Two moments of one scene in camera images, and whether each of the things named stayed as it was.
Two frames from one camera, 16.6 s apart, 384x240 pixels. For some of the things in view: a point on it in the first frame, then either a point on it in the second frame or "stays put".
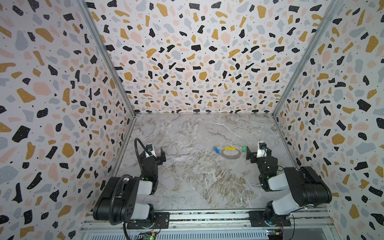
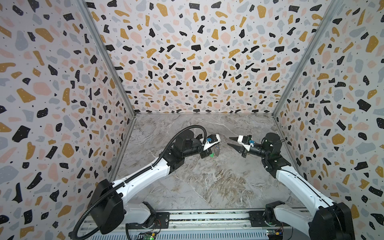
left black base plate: x=161 y=221 stays put
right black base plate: x=257 y=219 stays put
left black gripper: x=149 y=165 → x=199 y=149
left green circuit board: x=149 y=237 stays put
